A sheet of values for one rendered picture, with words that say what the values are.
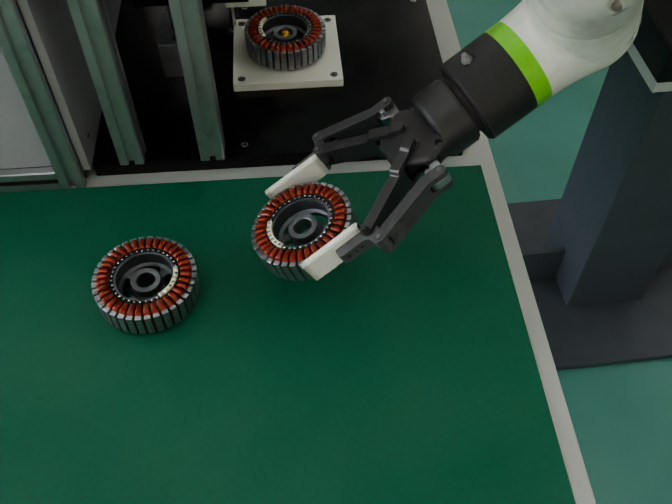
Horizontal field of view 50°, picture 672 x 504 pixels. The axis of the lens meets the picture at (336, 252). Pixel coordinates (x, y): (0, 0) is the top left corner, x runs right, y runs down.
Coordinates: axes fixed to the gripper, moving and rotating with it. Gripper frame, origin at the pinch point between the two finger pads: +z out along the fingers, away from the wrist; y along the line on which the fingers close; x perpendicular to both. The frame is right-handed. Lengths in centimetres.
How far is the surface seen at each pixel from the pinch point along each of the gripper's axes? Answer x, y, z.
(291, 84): -5.7, 28.5, -6.3
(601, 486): -99, -9, -6
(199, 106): 7.0, 18.6, 2.9
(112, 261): 6.4, 6.5, 19.4
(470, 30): -108, 132, -55
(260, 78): -3.4, 30.7, -3.4
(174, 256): 3.0, 4.9, 13.9
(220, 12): -2.4, 49.2, -3.3
